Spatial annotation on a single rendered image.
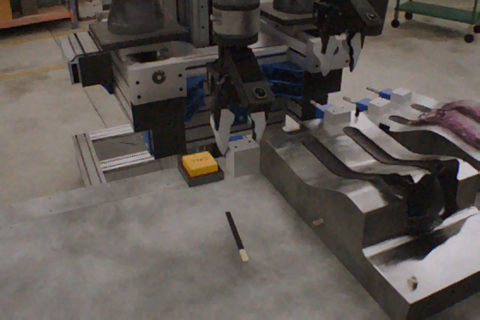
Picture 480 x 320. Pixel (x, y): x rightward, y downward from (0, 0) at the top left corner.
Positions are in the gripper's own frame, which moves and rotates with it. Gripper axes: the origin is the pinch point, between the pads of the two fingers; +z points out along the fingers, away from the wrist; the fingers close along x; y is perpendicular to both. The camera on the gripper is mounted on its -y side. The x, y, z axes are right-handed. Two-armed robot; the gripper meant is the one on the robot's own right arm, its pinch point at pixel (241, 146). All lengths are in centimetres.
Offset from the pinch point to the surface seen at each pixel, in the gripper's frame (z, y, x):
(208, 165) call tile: 11.4, 13.7, 1.4
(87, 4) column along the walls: 77, 506, -23
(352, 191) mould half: 1.7, -17.7, -11.5
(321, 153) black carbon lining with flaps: 7.0, 1.8, -18.5
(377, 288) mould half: 12.3, -28.9, -10.1
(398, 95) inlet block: 7, 20, -54
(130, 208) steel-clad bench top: 15.1, 10.3, 19.4
